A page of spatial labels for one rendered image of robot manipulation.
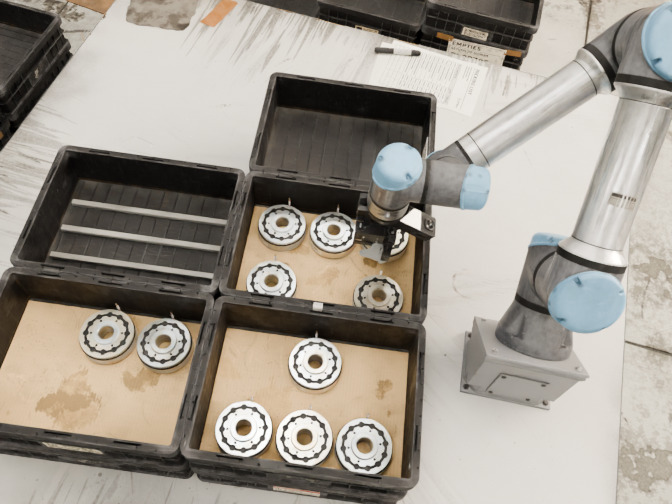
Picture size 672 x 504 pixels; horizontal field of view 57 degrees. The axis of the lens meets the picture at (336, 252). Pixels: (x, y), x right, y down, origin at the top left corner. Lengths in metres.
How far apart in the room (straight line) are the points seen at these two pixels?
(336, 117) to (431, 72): 0.45
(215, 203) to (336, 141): 0.34
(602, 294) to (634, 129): 0.27
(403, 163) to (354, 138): 0.55
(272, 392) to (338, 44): 1.14
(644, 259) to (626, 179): 1.60
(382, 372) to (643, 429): 1.30
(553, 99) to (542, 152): 0.66
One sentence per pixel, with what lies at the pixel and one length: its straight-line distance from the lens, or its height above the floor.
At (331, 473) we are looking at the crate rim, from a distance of 1.08.
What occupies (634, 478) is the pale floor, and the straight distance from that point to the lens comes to 2.30.
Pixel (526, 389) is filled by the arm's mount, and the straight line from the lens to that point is 1.35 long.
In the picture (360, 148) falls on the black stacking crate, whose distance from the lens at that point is 1.53.
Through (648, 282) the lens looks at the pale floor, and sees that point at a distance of 2.63.
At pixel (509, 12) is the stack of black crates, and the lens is 2.58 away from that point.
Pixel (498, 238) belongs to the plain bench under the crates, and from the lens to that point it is 1.61.
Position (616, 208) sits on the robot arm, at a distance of 1.10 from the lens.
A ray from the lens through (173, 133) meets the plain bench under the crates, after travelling 1.74.
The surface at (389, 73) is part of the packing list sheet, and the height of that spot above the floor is 0.70.
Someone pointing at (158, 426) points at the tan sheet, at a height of 0.83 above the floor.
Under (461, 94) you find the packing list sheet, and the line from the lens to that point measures 1.89.
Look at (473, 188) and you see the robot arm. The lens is 1.04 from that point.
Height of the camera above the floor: 1.99
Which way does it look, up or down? 59 degrees down
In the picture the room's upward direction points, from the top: 8 degrees clockwise
